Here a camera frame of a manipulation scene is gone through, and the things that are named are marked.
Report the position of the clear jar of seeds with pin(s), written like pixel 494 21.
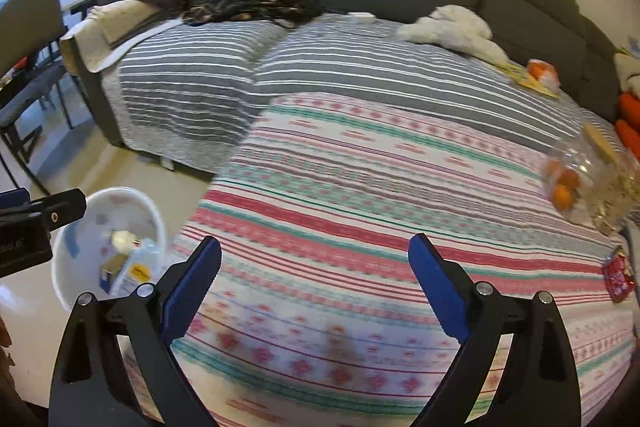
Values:
pixel 615 192

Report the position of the grey chair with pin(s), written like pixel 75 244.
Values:
pixel 30 12

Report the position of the glass jar with cork lid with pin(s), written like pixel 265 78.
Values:
pixel 595 142

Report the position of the orange and white packet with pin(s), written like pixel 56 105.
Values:
pixel 542 72

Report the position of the cream pillow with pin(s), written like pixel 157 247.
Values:
pixel 115 22

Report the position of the small white box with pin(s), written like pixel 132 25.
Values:
pixel 361 18

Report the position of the white tube with barcode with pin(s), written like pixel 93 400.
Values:
pixel 125 239

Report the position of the red snack packet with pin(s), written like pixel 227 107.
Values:
pixel 620 277

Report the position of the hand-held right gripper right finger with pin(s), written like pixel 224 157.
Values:
pixel 440 282

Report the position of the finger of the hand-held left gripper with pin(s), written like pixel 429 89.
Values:
pixel 60 209
pixel 14 198

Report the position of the cream plush cushion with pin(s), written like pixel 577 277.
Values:
pixel 629 72

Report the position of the dark plaid cloth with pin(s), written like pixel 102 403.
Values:
pixel 245 2

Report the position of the grey striped quilt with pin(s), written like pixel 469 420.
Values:
pixel 200 67

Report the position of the yellow book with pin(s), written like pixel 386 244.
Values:
pixel 520 77

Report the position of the small orange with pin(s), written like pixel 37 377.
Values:
pixel 562 197
pixel 554 169
pixel 570 178

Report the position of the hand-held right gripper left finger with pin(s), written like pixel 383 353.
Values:
pixel 192 287

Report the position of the white plastic bin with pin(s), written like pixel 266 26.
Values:
pixel 100 217

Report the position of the patterned white blanket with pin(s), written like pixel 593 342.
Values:
pixel 350 207

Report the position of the white plush toy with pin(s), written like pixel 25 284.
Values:
pixel 455 27

